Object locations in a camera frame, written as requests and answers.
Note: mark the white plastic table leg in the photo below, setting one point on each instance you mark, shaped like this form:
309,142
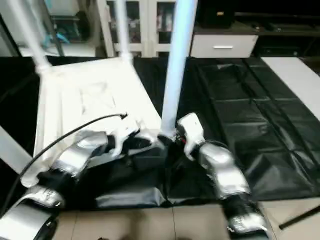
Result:
30,35
122,27
12,150
177,60

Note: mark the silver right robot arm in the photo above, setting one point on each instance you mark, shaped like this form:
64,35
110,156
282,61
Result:
220,170

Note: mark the white drawer unit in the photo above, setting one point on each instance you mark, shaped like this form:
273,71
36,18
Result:
222,46

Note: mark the white glass door cabinet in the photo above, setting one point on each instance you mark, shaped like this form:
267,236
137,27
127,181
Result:
145,25

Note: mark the black table mat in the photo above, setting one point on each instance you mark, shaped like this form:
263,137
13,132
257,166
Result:
260,125

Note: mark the white plastic table top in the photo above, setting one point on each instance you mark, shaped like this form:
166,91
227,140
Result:
85,95

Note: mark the black metal workbench leg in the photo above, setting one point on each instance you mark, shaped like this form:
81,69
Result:
300,217

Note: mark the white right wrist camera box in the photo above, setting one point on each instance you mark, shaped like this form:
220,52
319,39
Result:
190,127

